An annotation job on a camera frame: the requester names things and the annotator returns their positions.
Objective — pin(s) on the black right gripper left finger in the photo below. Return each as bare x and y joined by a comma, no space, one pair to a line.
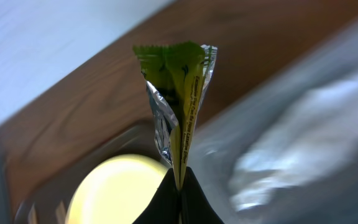
163,207

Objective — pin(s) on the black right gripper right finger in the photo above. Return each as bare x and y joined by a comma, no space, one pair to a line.
195,208

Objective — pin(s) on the green snack wrapper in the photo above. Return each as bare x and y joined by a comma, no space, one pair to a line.
177,78

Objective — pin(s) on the clear plastic waste bin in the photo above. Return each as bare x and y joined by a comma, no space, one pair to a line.
218,144

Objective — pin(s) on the yellow round plate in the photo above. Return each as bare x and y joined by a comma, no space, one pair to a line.
117,191

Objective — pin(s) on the dark brown serving tray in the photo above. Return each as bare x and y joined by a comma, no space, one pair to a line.
49,202

